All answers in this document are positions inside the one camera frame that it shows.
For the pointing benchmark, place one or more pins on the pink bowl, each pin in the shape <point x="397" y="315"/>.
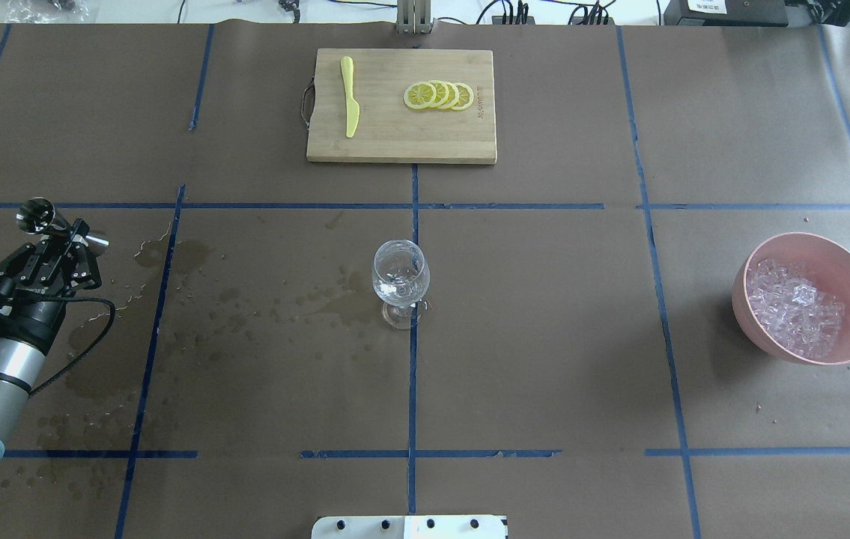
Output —
<point x="828" y="259"/>

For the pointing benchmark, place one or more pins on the clear ice cubes pile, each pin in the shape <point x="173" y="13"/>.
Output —
<point x="793" y="309"/>

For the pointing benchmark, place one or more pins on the yellow plastic knife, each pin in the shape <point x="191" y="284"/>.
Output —
<point x="352" y="107"/>

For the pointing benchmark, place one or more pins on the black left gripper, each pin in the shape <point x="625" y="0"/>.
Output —
<point x="29" y="312"/>

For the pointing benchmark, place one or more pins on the black box device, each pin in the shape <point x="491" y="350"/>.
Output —
<point x="726" y="13"/>

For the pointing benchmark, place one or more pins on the bamboo cutting board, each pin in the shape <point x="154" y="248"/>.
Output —
<point x="388" y="131"/>

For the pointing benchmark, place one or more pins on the steel cocktail jigger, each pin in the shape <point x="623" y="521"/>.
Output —
<point x="36" y="213"/>

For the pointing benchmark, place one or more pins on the aluminium frame post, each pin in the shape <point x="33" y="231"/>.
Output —
<point x="414" y="17"/>

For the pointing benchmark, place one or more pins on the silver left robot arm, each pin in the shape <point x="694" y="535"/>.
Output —
<point x="28" y="329"/>

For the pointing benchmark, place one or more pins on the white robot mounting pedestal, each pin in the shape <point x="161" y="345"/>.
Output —
<point x="412" y="526"/>

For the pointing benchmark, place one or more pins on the clear wine glass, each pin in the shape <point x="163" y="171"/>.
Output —
<point x="400" y="277"/>

